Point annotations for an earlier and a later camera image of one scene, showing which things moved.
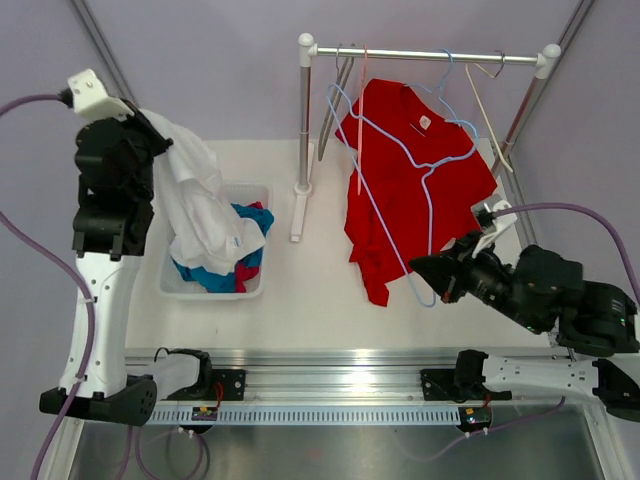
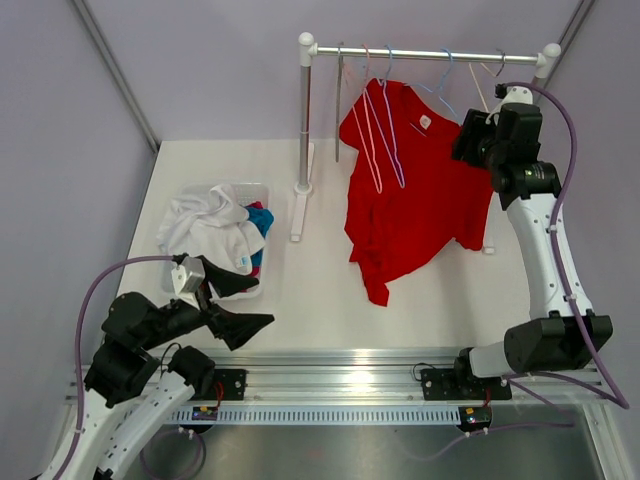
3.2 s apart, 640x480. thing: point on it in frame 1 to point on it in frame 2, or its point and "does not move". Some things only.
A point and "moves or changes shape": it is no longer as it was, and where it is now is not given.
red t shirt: (418, 177) does not move
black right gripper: (452, 265) to (474, 126)
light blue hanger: (427, 210) to (387, 110)
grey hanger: (343, 63) moves or changes shape
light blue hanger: (438, 93) does not move
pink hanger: (362, 103) to (379, 188)
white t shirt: (201, 218) moves or changes shape
